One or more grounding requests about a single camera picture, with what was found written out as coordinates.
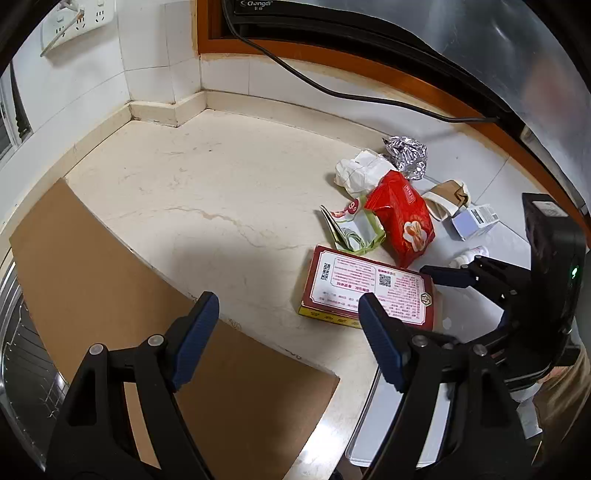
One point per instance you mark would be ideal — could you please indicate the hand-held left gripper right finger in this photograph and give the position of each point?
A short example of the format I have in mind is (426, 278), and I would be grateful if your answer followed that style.
(381, 341)

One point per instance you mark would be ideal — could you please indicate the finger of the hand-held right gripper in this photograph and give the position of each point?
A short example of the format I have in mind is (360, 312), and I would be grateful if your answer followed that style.
(448, 275)
(489, 340)

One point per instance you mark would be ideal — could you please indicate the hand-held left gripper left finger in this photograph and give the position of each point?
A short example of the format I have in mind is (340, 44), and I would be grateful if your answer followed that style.
(196, 341)

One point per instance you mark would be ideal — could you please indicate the small white tube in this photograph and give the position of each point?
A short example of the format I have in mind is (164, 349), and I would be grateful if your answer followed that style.
(466, 256)

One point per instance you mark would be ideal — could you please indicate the red box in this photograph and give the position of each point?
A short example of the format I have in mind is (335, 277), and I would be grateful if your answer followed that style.
(360, 281)

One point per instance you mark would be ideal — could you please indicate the foil ball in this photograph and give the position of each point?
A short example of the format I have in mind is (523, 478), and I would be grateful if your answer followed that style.
(406, 154)

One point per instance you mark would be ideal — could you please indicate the white paper bag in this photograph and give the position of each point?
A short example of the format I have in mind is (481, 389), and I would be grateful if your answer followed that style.
(358, 173)

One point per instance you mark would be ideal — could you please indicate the person's right forearm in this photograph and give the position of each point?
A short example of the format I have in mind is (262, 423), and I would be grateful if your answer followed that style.
(565, 401)

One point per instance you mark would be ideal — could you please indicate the small white blue box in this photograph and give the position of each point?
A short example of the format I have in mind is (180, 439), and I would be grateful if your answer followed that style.
(471, 224)

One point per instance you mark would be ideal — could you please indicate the red snack packet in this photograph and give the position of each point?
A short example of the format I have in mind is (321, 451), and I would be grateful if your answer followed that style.
(406, 217)

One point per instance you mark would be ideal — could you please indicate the flattened beige paper cup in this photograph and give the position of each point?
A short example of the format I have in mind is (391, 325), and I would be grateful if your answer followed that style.
(445, 198)

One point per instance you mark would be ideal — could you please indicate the green white crumpled wrapper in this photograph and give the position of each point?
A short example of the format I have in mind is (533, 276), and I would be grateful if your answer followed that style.
(364, 230)

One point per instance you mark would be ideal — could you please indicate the brown cardboard sheet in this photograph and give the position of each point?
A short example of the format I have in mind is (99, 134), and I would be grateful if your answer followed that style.
(115, 286)

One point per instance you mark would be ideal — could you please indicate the black appliance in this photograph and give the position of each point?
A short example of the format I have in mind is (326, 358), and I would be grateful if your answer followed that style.
(323, 14)

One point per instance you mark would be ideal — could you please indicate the window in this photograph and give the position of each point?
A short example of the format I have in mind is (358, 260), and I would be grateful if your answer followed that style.
(14, 115)

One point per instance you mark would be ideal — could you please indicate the white wall socket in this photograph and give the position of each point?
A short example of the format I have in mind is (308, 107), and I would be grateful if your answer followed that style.
(92, 18)

